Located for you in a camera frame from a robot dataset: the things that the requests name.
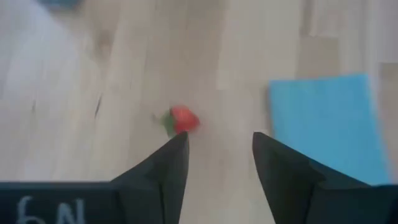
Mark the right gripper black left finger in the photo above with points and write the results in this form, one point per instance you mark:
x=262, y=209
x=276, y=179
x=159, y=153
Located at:
x=155, y=186

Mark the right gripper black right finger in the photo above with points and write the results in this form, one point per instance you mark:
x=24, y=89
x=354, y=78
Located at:
x=295, y=186

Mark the red strawberry green leaves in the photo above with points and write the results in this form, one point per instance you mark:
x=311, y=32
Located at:
x=184, y=119

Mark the teal folded cloth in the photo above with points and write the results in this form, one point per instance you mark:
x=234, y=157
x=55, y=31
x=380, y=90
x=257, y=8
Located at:
x=326, y=124

